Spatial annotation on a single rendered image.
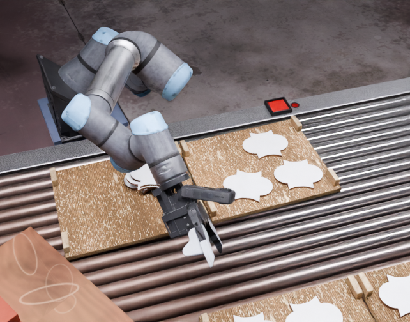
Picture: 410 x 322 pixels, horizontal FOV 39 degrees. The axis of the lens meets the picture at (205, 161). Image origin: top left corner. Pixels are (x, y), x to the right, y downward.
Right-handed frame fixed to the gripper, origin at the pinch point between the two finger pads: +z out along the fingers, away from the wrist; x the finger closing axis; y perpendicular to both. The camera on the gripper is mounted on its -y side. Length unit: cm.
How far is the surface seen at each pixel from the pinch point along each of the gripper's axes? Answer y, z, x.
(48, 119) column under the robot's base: 51, -61, -76
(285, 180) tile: -17, -7, -53
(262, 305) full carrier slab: -0.7, 17.4, -19.9
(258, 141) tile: -14, -21, -66
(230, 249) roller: 3.6, 3.5, -35.2
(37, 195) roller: 52, -34, -41
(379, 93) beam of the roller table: -60, -19, -96
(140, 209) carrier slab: 23.4, -16.9, -39.2
